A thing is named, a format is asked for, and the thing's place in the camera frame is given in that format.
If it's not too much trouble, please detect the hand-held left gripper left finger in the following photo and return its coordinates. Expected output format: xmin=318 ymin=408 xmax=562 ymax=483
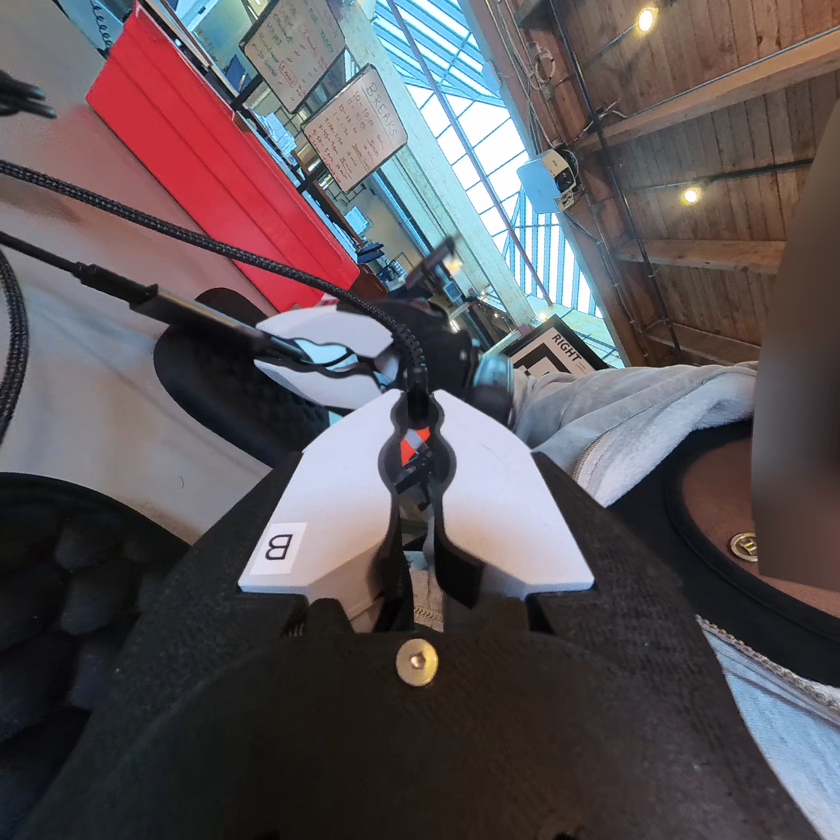
xmin=238 ymin=388 xmax=416 ymax=632

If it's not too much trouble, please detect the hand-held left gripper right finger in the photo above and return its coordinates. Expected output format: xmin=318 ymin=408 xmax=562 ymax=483
xmin=423 ymin=388 xmax=596 ymax=611

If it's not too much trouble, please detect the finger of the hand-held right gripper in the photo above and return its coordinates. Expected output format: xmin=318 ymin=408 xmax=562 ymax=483
xmin=255 ymin=357 xmax=403 ymax=409
xmin=255 ymin=307 xmax=396 ymax=361

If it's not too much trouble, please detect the dark grey usb hub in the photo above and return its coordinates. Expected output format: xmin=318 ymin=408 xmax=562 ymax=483
xmin=0 ymin=230 xmax=311 ymax=365

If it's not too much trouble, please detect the black braided usb-c cable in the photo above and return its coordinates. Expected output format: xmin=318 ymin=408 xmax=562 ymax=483
xmin=0 ymin=161 xmax=434 ymax=447

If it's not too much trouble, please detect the person's right forearm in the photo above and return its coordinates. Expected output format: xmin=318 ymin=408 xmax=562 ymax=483
xmin=512 ymin=363 xmax=759 ymax=506

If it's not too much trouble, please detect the black textured pad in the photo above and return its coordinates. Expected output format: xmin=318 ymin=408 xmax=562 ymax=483
xmin=153 ymin=287 xmax=332 ymax=468

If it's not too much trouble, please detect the black shirt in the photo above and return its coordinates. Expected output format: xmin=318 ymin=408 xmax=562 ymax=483
xmin=607 ymin=420 xmax=840 ymax=686

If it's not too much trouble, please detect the red plastic bin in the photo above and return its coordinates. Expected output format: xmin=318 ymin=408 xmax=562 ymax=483
xmin=85 ymin=0 xmax=361 ymax=315

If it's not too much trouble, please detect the handwritten whiteboard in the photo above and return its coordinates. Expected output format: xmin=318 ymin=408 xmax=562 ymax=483
xmin=239 ymin=0 xmax=347 ymax=114
xmin=301 ymin=63 xmax=408 ymax=194

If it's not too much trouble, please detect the skylight window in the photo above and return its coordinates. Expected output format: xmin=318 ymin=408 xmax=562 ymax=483
xmin=374 ymin=0 xmax=624 ymax=368

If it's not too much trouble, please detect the black padded cushion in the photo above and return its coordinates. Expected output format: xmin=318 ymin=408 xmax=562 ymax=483
xmin=0 ymin=472 xmax=191 ymax=840

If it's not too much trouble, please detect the grey fleece jacket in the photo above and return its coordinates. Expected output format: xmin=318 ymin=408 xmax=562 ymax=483
xmin=696 ymin=617 xmax=840 ymax=840

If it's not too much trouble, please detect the white wall box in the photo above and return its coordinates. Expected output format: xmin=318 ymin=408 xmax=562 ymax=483
xmin=517 ymin=147 xmax=581 ymax=214

